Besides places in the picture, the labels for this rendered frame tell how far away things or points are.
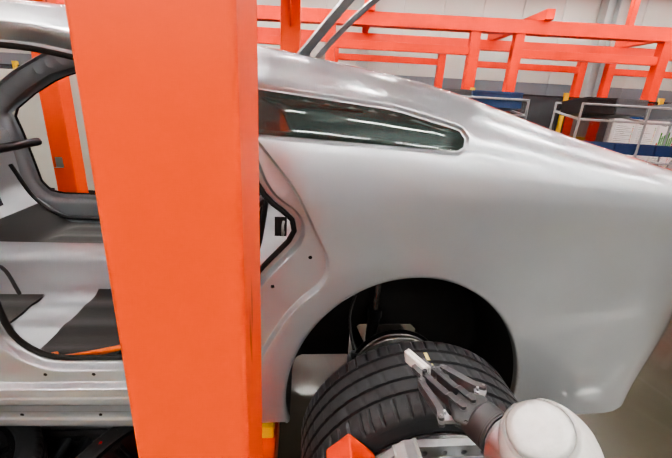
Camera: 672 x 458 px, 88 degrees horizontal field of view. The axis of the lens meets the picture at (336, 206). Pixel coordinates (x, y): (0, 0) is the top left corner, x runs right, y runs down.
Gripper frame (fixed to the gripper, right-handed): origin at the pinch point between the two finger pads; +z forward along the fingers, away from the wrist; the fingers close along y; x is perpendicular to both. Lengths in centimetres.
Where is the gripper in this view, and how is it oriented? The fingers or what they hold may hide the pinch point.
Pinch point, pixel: (417, 363)
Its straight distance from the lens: 86.7
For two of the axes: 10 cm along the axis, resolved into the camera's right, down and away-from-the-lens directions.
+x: -1.1, -9.4, -3.2
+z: -4.9, -2.3, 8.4
